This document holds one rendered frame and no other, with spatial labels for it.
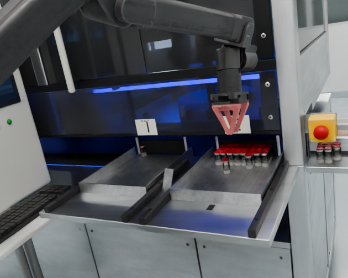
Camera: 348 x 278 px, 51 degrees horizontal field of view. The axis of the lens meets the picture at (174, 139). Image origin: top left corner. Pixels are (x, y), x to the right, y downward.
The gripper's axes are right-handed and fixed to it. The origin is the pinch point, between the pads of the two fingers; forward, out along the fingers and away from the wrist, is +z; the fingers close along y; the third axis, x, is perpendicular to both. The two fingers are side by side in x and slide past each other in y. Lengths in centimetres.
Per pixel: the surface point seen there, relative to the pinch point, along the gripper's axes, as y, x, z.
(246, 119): 25.2, 4.1, -0.5
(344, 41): 481, -2, -66
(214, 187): 11.1, 10.5, 18.0
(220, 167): 25.2, 13.8, 15.1
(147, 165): 26, 42, 15
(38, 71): 21, 87, -24
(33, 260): 18, 101, 57
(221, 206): 1.7, 4.8, 20.1
